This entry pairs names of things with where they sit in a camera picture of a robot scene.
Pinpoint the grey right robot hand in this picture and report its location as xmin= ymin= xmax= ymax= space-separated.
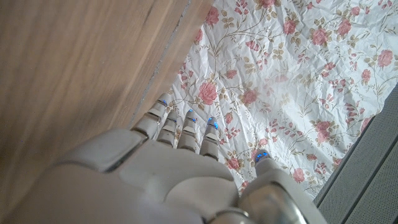
xmin=0 ymin=93 xmax=329 ymax=224

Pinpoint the white floral backdrop cloth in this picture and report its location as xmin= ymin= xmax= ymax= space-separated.
xmin=164 ymin=0 xmax=398 ymax=200

